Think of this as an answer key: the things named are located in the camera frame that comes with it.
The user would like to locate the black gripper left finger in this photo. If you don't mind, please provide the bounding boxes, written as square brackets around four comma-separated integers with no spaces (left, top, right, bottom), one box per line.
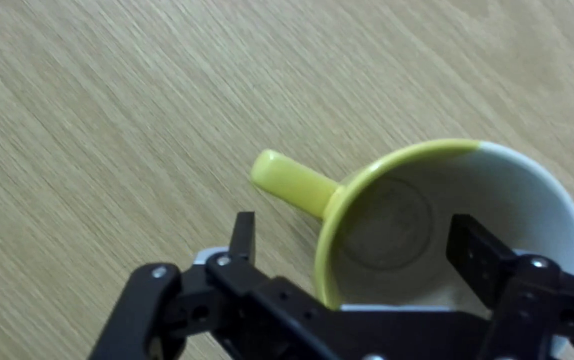
[86,209,342,360]

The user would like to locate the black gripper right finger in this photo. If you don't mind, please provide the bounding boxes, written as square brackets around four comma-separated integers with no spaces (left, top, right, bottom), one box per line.
[444,211,574,360]

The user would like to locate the yellow and white mug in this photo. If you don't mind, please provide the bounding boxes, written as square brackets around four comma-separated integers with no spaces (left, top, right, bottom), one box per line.
[251,135,574,355]

